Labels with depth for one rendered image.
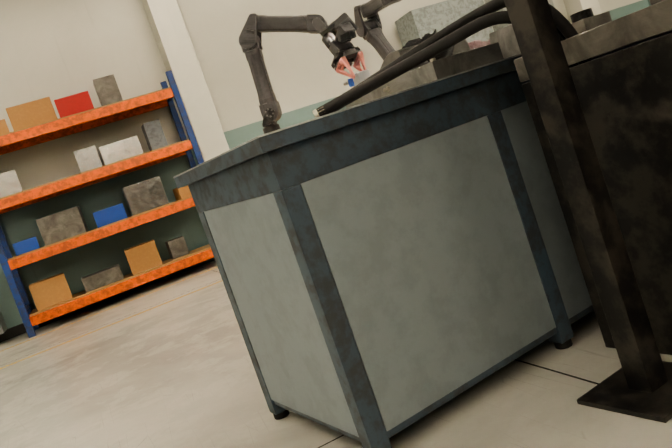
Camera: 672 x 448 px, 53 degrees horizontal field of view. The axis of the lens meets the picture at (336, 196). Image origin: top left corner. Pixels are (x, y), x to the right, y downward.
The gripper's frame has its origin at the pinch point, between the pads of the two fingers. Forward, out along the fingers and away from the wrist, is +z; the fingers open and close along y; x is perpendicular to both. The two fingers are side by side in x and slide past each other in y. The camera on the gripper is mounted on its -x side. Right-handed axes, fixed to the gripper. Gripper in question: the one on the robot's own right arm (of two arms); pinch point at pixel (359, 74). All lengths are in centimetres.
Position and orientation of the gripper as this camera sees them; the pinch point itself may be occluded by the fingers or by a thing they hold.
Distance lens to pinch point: 233.3
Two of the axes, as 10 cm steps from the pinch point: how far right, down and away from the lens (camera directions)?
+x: -2.4, 5.7, 7.9
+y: 8.0, -3.4, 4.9
